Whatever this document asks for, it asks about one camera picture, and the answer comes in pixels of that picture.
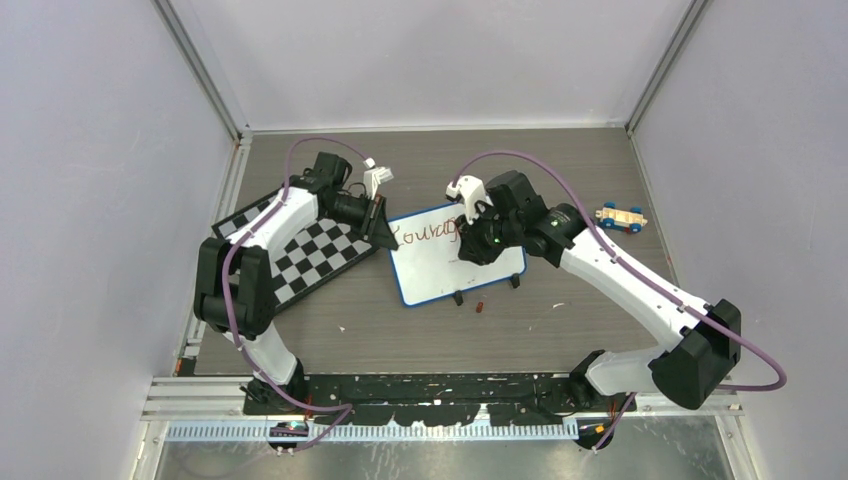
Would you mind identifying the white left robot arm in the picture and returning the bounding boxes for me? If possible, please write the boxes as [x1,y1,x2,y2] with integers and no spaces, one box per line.
[193,152,399,414]

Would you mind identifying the wooden toy car blue wheels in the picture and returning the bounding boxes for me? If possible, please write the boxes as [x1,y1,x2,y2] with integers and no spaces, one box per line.
[594,202,648,234]

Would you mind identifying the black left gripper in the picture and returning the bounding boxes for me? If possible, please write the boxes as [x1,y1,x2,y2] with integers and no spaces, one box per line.
[324,192,399,251]

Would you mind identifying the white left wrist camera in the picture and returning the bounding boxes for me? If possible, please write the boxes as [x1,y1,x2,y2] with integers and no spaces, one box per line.
[362,157,394,200]

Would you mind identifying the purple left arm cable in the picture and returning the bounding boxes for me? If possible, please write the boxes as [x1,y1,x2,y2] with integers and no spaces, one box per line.
[221,137,376,454]

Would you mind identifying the blue framed whiteboard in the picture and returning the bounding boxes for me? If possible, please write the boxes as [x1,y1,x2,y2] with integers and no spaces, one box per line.
[389,203,527,307]

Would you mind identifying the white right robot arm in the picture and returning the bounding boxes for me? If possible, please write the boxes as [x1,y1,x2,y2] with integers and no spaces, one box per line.
[446,170,742,411]

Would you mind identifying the aluminium frame rail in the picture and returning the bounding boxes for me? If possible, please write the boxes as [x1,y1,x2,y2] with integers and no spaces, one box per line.
[150,0,243,143]

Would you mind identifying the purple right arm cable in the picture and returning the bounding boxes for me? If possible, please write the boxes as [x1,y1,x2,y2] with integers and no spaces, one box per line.
[450,150,788,453]

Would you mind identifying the white slotted cable duct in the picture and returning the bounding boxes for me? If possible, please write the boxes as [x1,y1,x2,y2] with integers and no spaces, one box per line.
[165,418,579,443]

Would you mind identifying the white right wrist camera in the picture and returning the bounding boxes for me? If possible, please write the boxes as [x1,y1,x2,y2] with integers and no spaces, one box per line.
[445,175,493,225]

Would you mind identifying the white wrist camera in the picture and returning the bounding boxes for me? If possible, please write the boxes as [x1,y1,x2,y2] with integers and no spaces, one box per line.
[445,175,493,225]
[362,157,394,200]

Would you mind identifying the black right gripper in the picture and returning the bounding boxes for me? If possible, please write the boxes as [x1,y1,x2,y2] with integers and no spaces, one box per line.
[454,202,521,266]

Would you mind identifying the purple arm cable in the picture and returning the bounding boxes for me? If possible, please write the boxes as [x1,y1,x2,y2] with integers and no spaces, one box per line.
[450,150,788,453]
[221,137,376,454]

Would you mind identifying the black white chessboard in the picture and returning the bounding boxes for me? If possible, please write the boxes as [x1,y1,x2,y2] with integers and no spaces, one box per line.
[211,188,382,316]

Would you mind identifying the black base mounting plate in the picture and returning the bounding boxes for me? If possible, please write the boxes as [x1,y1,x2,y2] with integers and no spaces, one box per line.
[240,373,635,427]

